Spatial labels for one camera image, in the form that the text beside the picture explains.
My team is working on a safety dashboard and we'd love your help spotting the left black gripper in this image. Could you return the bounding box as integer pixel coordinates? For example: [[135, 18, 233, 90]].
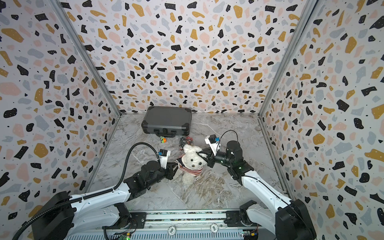
[[148, 160, 182, 189]]

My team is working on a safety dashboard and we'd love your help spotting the white teddy bear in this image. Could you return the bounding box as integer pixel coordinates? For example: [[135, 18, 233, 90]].
[[182, 145, 207, 186]]

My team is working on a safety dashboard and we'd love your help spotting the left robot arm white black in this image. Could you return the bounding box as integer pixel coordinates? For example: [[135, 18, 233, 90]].
[[32, 161, 179, 240]]

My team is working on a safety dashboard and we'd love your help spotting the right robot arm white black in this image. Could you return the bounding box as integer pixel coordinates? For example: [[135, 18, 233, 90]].
[[196, 140, 317, 240]]

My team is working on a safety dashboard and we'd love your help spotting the bag of toy bricks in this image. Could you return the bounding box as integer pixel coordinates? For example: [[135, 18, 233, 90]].
[[180, 136, 194, 150]]

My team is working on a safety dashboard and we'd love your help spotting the small green orange toy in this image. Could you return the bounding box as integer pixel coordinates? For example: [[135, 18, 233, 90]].
[[160, 136, 167, 143]]

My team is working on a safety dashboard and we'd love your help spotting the dark grey hard case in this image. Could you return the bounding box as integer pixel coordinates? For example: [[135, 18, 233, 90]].
[[141, 106, 192, 138]]

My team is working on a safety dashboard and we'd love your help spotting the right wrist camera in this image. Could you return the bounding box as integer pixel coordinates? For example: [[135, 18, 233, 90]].
[[205, 134, 220, 156]]

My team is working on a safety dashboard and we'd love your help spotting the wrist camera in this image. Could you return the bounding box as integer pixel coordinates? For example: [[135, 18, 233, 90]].
[[205, 134, 220, 156], [158, 149, 171, 169]]

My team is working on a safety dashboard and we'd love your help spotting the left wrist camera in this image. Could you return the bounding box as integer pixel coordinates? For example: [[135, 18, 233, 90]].
[[158, 149, 171, 169]]

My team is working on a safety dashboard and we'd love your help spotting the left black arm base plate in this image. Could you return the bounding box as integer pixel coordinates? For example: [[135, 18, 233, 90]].
[[113, 212, 147, 230]]

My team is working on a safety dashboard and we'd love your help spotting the aluminium mounting rail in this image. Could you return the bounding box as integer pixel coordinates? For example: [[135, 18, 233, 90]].
[[68, 209, 276, 240]]

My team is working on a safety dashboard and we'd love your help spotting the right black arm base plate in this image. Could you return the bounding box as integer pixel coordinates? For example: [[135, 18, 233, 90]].
[[224, 210, 257, 227]]

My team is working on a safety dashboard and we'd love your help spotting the black corrugated cable conduit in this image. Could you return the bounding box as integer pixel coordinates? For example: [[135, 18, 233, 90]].
[[11, 141, 161, 240]]

